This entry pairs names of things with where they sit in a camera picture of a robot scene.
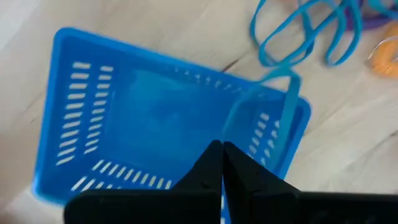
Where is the purple spiral coil wristband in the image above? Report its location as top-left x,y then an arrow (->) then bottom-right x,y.
345,11 -> 398,32

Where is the blue rubber band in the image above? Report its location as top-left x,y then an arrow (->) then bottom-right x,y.
250,0 -> 315,68
325,0 -> 364,68
368,0 -> 398,20
222,67 -> 302,175

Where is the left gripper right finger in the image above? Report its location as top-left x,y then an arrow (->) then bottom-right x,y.
223,141 -> 398,224

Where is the blue plastic basket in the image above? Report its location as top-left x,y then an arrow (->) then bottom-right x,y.
30,27 -> 312,224

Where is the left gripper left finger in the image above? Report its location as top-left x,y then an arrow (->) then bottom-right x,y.
63,139 -> 224,224

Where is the yellow spiral coil wristband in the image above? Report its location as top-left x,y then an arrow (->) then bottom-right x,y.
368,24 -> 398,78

